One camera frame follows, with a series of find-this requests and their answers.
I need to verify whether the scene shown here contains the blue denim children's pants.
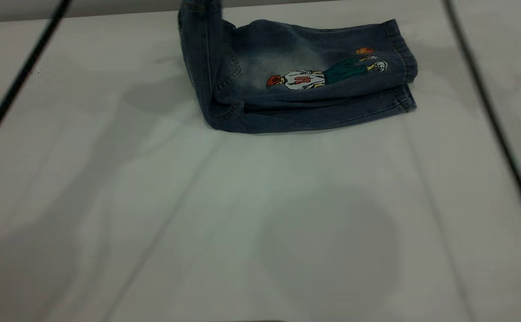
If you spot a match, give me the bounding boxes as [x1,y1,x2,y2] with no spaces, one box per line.
[178,0,419,134]

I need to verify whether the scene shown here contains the black braided cable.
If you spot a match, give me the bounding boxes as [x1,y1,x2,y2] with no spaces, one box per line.
[0,0,73,166]
[442,0,521,253]

